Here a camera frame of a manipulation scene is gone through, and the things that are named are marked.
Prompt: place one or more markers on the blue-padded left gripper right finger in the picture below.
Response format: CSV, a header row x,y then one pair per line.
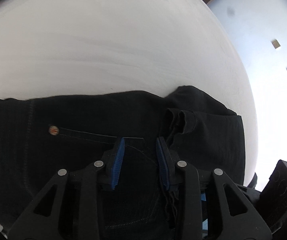
x,y
167,160

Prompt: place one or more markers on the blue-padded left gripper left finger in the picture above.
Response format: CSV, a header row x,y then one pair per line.
x,y
117,156

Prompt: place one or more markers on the black denim pants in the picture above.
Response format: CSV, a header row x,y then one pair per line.
x,y
55,162

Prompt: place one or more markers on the black camera box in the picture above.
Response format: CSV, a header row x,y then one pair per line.
x,y
272,203

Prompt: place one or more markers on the upper beige wall switch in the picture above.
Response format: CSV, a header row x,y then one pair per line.
x,y
275,43

